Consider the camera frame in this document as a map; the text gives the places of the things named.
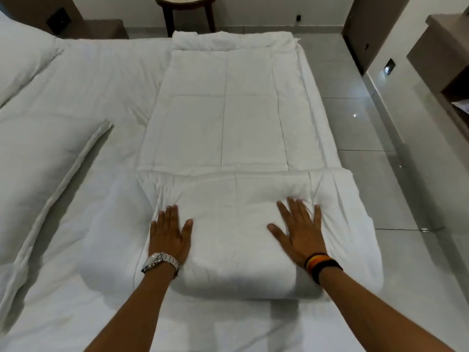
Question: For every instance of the person's right hand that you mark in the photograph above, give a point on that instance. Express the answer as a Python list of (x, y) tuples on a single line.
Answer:
[(301, 240)]

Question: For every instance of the person's left hand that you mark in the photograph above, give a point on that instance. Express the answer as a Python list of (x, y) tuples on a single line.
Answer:
[(166, 238)]

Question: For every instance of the person's right little finger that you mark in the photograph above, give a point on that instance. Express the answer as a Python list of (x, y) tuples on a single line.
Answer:
[(317, 215)]

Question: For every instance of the person's left thumb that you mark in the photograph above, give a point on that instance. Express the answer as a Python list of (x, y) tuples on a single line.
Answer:
[(187, 230)]

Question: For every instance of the person's right thumb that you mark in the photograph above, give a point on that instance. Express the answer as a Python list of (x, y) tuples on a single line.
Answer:
[(277, 231)]

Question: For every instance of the person's right middle finger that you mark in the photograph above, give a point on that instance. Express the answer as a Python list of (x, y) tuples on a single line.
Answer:
[(295, 210)]

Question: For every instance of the white quilted duvet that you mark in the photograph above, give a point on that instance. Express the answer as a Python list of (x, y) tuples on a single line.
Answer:
[(234, 142)]

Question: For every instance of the person's right forearm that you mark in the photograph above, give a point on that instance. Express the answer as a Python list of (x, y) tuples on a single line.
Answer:
[(370, 311)]

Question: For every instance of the person's left forearm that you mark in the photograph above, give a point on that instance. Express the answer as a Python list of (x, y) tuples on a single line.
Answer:
[(135, 311)]

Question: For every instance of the silver metal wristwatch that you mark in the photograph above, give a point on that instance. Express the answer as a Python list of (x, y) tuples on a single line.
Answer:
[(160, 262)]

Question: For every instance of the black striped wristbands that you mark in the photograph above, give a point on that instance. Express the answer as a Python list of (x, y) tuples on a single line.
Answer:
[(322, 265)]

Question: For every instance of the white pillow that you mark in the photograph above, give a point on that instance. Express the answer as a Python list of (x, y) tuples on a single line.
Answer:
[(25, 58), (40, 186)]

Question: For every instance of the white bed sheet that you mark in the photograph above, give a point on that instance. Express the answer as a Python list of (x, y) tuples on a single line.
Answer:
[(110, 87)]

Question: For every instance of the paper sheet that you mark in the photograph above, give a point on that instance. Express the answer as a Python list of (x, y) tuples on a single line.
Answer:
[(461, 106)]

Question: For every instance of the brown wooden desk shelf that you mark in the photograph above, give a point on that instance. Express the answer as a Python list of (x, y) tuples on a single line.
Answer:
[(439, 54)]

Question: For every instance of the brown bedside table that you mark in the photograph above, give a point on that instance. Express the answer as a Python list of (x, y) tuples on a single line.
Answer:
[(106, 29)]

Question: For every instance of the dark wooden chair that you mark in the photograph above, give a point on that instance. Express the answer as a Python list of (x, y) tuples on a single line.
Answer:
[(183, 5)]

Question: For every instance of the dark wall switch plate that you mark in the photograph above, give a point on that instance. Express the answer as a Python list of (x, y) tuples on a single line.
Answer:
[(389, 66)]

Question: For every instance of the brown wooden wall panel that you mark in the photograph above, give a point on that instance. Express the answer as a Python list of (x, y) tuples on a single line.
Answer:
[(373, 29)]

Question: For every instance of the black wall socket plate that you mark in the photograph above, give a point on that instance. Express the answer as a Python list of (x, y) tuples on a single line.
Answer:
[(59, 20)]

